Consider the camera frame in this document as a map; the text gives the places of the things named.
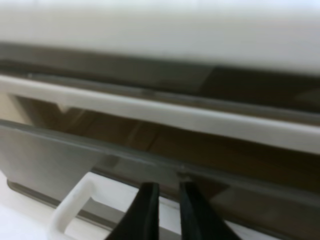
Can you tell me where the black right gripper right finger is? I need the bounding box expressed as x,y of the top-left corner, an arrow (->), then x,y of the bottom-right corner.
179,181 -> 235,240

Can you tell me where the white plastic drawer frame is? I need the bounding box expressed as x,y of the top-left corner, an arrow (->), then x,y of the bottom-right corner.
0,0 -> 320,154

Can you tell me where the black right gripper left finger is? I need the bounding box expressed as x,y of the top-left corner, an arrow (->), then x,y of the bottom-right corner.
107,182 -> 160,240

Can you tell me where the smoky translucent drawer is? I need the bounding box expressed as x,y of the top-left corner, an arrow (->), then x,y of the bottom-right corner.
0,93 -> 320,240
0,43 -> 320,121

